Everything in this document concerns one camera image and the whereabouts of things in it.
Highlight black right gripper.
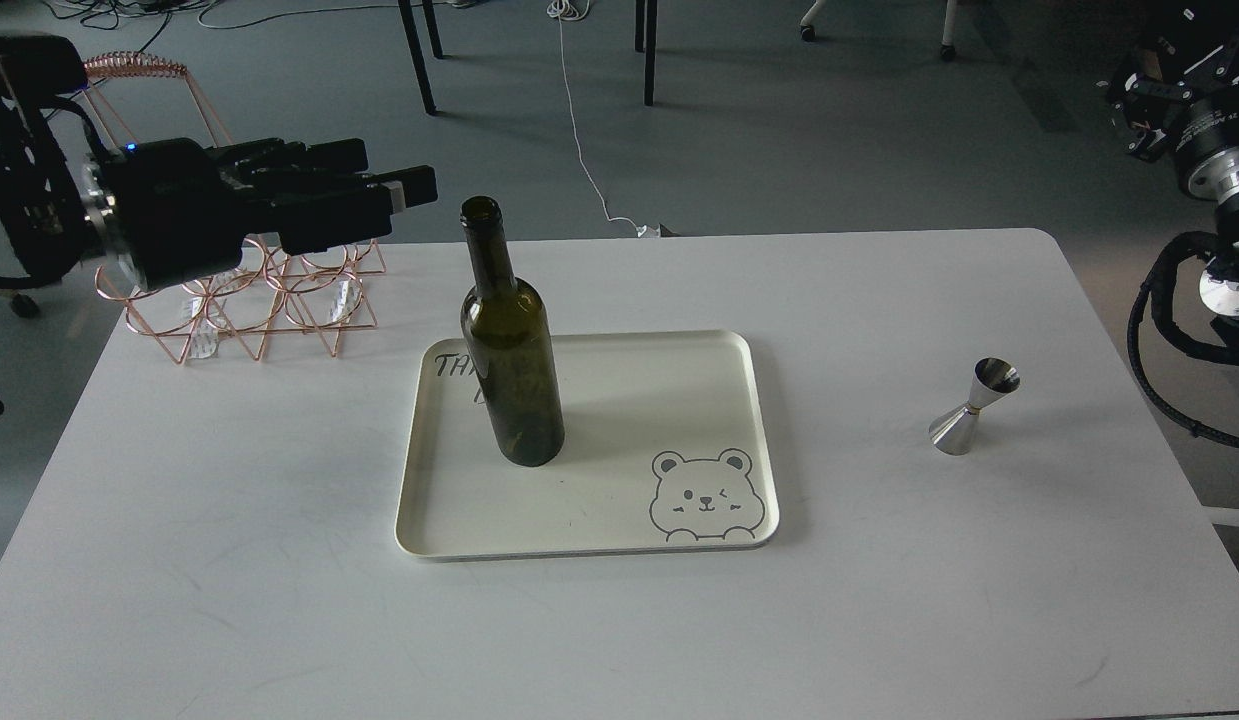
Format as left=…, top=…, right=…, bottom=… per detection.
left=1106, top=1, right=1239, bottom=196

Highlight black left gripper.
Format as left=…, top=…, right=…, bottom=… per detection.
left=84, top=138, right=439, bottom=291

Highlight dark green wine bottle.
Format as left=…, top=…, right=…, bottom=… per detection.
left=460, top=196, right=565, bottom=468

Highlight steel double jigger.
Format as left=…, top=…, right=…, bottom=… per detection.
left=927, top=357, right=1021, bottom=456

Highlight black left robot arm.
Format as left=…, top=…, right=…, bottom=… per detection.
left=0, top=33, right=439, bottom=363

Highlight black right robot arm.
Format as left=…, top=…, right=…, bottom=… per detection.
left=1105, top=1, right=1239, bottom=449

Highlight black table leg left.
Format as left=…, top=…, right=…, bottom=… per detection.
left=396, top=1, right=445, bottom=116

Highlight black table leg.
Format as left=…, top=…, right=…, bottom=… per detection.
left=396, top=1, right=445, bottom=116
left=633, top=0, right=659, bottom=108

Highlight white chair base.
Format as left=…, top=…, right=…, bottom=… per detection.
left=798, top=1, right=963, bottom=63

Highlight black table leg right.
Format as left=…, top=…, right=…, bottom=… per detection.
left=633, top=0, right=659, bottom=108

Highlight cream bear tray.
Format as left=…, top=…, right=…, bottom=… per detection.
left=395, top=331, right=781, bottom=560

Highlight rose gold wire wine rack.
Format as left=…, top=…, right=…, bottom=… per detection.
left=72, top=52, right=387, bottom=366

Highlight black floor cables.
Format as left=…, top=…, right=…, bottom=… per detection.
left=38, top=0, right=400, bottom=56

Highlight white floor cable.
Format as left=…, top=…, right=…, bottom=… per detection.
left=546, top=0, right=670, bottom=239

